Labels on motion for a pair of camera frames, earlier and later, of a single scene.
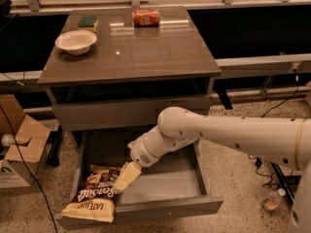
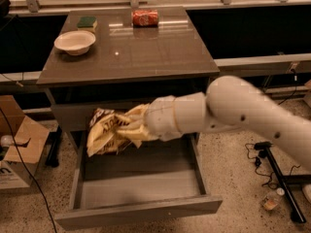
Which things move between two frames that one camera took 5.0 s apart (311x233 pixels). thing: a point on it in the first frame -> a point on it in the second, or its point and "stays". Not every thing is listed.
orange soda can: [146, 17] stays
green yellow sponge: [87, 22] stays
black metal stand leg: [288, 182] stays
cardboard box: [22, 144] stays
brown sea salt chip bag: [96, 199] -> [102, 138]
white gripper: [140, 154] -> [159, 117]
